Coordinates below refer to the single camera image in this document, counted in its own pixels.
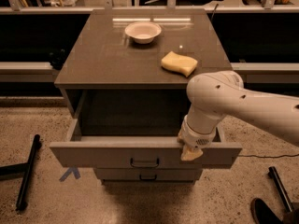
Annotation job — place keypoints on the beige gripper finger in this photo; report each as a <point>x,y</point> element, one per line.
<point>190,153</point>

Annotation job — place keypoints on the black stand leg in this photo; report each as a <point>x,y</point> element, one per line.
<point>25,169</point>
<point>289,206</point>

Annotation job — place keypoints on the grey bottom drawer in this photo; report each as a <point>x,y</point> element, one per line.
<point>145,174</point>

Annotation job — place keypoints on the black stand leg left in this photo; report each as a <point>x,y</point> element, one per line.
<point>25,169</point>

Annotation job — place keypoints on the grey top drawer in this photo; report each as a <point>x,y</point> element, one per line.
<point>101,146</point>

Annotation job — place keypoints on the black clamp on rail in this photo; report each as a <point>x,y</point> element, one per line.
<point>57,59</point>

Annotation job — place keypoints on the yellow sponge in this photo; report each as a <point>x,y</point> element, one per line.
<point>179,63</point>

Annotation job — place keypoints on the white bowl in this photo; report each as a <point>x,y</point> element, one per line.
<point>143,32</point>

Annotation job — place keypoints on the black round base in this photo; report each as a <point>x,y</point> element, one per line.
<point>262,214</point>

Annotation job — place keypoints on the black stand leg right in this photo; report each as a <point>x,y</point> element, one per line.
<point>289,206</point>

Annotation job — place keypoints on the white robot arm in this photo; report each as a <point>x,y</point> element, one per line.
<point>213,96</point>

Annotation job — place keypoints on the grey drawer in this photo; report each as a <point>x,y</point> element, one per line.
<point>145,174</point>
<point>101,146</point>

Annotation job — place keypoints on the grey drawer cabinet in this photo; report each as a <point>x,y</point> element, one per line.
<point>109,79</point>

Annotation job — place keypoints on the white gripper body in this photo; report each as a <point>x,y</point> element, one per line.
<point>196,137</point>

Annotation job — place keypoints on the blue tape cross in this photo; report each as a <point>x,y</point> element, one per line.
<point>70,171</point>

